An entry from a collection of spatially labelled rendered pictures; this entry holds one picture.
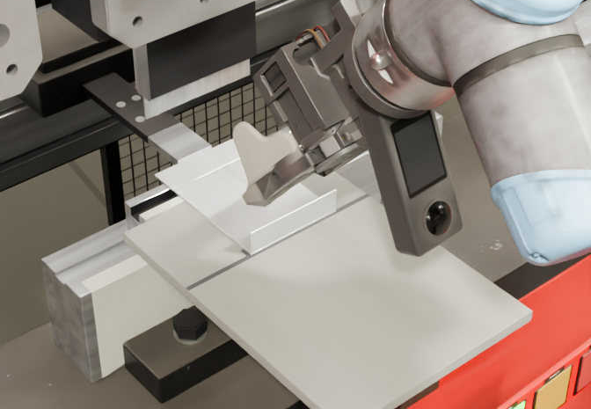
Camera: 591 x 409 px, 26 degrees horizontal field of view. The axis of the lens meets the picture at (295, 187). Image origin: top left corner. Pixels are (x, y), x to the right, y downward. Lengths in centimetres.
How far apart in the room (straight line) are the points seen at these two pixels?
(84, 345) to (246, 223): 16
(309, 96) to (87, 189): 190
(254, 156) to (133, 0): 14
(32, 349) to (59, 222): 155
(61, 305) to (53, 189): 170
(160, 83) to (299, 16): 44
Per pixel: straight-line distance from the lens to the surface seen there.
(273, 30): 136
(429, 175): 84
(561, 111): 68
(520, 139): 68
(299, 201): 102
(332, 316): 92
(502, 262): 117
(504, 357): 124
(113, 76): 118
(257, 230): 96
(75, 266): 103
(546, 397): 114
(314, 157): 86
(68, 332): 105
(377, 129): 82
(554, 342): 131
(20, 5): 82
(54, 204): 269
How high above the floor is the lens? 163
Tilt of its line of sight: 37 degrees down
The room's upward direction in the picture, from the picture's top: straight up
